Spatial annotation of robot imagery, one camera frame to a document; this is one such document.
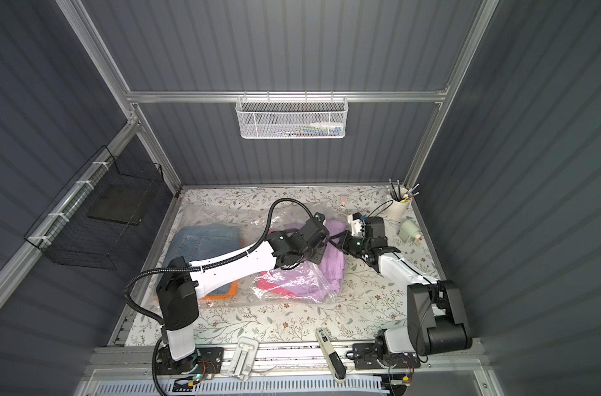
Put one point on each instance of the white handheld scanner tool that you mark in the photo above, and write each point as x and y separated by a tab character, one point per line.
334	362

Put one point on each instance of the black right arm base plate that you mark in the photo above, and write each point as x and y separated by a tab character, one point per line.
369	356

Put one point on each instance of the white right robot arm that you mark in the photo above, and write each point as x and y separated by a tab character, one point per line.
436	318

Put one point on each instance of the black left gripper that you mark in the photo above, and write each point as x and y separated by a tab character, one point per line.
318	238

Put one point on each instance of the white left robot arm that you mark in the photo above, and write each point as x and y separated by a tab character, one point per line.
178	292

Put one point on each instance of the purple trousers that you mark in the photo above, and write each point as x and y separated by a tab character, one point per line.
331	269

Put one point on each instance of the orange folded garment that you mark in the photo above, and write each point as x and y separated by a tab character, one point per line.
224	292

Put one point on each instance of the white wire wall basket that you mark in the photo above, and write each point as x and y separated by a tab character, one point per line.
304	120

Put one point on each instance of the blue folded jeans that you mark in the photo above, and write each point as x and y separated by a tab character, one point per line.
196	243

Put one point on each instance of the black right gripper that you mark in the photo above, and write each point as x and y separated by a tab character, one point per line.
356	245

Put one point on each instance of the white plastic bracket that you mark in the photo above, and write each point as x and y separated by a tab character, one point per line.
243	359

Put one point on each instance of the cream metal pencil bucket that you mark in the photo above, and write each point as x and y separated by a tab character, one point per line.
399	202

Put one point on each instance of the clear plastic vacuum bag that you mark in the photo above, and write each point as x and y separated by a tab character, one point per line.
251	223

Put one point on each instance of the black wire side basket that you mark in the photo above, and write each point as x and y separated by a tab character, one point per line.
92	224

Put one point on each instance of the pink trousers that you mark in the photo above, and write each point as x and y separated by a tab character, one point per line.
293	284

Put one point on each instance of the mint green pencil sharpener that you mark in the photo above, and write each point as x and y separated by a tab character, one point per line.
410	232

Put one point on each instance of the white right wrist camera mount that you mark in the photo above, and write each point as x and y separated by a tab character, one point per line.
356	224

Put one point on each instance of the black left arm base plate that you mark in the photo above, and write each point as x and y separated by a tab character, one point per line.
204	361

